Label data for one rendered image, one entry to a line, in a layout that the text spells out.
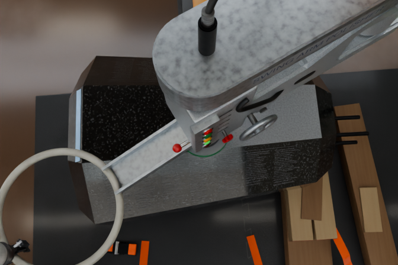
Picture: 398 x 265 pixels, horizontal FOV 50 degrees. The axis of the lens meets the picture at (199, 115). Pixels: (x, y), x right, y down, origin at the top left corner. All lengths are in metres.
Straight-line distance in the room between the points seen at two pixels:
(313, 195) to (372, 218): 0.39
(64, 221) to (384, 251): 1.84
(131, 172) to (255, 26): 0.91
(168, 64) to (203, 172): 0.96
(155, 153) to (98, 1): 1.65
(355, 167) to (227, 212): 0.80
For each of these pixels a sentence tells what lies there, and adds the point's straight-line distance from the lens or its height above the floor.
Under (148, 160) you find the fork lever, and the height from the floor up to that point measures 0.96.
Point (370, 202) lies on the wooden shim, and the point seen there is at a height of 0.13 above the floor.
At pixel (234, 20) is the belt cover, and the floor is 1.72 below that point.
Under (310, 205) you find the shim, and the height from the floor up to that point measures 0.25.
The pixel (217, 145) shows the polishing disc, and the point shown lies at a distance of 1.80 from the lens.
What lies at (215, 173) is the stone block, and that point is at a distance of 1.91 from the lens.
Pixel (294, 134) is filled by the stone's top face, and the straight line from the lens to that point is 1.88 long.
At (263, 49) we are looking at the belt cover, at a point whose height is 1.72.
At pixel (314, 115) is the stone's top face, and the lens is 1.92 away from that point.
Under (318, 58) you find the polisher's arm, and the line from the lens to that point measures 1.35.
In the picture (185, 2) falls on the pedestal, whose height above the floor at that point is 0.74.
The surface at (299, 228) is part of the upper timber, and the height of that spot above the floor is 0.24.
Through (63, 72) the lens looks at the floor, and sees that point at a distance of 2.97.
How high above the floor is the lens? 2.65
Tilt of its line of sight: 75 degrees down
